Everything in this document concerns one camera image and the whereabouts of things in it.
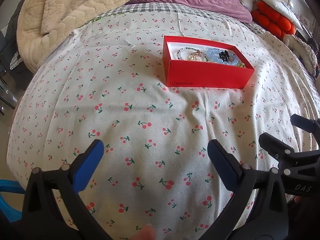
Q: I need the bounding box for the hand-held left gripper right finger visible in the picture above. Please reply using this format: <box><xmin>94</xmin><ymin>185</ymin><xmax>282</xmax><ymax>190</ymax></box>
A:
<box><xmin>197</xmin><ymin>139</ymin><xmax>298</xmax><ymax>240</ymax></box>

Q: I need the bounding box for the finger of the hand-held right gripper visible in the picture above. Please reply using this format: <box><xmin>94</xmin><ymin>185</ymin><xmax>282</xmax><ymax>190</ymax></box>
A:
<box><xmin>291</xmin><ymin>114</ymin><xmax>320</xmax><ymax>140</ymax></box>
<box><xmin>259</xmin><ymin>133</ymin><xmax>300</xmax><ymax>165</ymax></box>

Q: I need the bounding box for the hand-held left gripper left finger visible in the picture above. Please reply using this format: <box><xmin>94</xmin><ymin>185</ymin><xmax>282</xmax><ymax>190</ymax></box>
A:
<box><xmin>21</xmin><ymin>139</ymin><xmax>113</xmax><ymax>240</ymax></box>

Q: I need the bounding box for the red cardboard box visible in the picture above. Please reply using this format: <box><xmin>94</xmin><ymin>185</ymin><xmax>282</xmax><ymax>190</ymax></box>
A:
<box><xmin>162</xmin><ymin>35</ymin><xmax>255</xmax><ymax>89</ymax></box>

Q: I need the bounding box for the light blue bead bracelet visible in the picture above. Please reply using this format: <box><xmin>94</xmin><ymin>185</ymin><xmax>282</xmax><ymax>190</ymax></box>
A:
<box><xmin>205</xmin><ymin>47</ymin><xmax>240</xmax><ymax>65</ymax></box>

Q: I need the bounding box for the gold charm pendant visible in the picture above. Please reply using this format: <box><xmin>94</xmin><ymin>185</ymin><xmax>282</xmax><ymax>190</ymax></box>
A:
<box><xmin>188</xmin><ymin>51</ymin><xmax>203</xmax><ymax>62</ymax></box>

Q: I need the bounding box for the multicolour small bead bracelet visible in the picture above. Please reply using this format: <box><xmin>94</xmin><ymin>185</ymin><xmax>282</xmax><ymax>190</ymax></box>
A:
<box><xmin>177</xmin><ymin>47</ymin><xmax>198</xmax><ymax>61</ymax></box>

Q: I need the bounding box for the person's left hand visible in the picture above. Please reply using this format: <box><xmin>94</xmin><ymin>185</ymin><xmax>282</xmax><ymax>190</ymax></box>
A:
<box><xmin>130</xmin><ymin>224</ymin><xmax>157</xmax><ymax>240</ymax></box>

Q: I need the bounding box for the cherry print bedsheet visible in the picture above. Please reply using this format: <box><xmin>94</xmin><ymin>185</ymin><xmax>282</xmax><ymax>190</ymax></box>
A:
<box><xmin>5</xmin><ymin>2</ymin><xmax>320</xmax><ymax>240</ymax></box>

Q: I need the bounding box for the blue plastic stool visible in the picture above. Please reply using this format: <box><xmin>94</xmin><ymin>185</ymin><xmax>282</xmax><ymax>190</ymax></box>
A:
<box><xmin>0</xmin><ymin>179</ymin><xmax>25</xmax><ymax>222</ymax></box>

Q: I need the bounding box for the orange plush cushion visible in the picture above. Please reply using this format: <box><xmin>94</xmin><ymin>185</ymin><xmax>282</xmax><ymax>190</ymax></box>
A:
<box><xmin>251</xmin><ymin>0</ymin><xmax>298</xmax><ymax>37</ymax></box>

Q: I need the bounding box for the white pillow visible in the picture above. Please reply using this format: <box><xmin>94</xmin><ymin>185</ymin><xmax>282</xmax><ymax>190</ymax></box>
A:
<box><xmin>251</xmin><ymin>0</ymin><xmax>304</xmax><ymax>30</ymax></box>

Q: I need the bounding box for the grey chair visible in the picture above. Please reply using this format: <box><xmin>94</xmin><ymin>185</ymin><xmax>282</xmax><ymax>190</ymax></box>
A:
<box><xmin>0</xmin><ymin>4</ymin><xmax>24</xmax><ymax>115</ymax></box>

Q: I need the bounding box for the beige fleece blanket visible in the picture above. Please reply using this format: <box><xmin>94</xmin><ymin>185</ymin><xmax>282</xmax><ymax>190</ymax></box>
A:
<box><xmin>16</xmin><ymin>0</ymin><xmax>150</xmax><ymax>73</ymax></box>

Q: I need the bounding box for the grey plaid sheet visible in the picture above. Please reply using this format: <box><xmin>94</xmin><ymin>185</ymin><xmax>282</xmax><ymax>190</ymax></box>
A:
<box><xmin>105</xmin><ymin>2</ymin><xmax>268</xmax><ymax>34</ymax></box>

